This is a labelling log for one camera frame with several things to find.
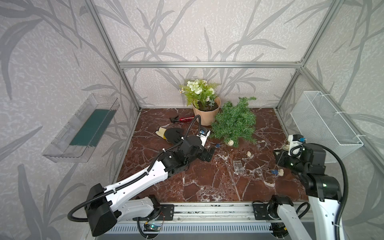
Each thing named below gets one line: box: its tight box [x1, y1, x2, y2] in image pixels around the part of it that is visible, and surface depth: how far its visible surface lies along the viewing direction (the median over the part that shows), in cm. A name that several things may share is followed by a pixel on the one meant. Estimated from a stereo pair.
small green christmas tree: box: [210, 97, 257, 148], surface depth 79 cm
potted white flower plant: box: [179, 79, 221, 127], surface depth 95 cm
